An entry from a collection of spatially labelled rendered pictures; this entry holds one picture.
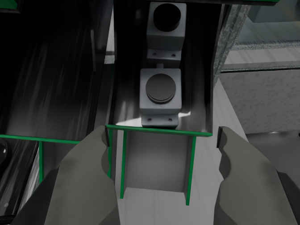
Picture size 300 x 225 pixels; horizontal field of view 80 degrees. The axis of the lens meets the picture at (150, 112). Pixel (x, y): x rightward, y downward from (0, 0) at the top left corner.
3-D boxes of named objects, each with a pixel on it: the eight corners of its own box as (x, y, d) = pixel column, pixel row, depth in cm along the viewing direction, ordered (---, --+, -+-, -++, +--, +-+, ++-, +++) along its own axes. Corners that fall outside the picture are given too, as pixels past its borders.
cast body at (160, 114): (176, 129, 24) (184, 119, 17) (142, 128, 24) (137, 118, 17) (175, 70, 26) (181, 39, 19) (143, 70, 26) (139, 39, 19)
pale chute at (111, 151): (114, 198, 38) (108, 213, 33) (53, 192, 38) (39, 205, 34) (121, 60, 34) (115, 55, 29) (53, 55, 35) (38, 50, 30)
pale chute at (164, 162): (185, 192, 38) (189, 205, 34) (124, 186, 39) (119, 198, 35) (199, 56, 35) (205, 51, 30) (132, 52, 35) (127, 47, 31)
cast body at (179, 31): (178, 71, 26) (186, 41, 19) (147, 68, 26) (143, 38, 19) (181, 20, 27) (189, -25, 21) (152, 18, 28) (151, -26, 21)
